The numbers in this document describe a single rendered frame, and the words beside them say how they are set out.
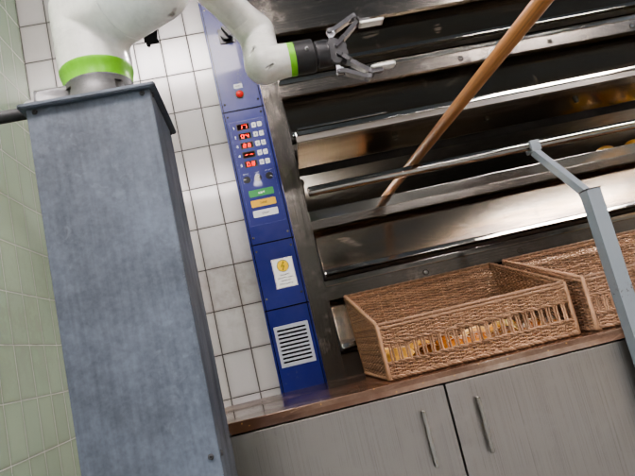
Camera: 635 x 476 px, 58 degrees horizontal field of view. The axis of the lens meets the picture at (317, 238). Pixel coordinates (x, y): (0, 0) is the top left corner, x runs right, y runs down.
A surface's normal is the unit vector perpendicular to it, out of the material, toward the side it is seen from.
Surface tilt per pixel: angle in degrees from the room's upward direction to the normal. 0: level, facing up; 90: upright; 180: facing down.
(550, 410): 90
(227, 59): 90
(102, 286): 90
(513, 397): 90
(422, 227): 70
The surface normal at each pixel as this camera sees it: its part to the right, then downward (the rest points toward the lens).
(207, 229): 0.06, -0.18
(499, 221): -0.02, -0.50
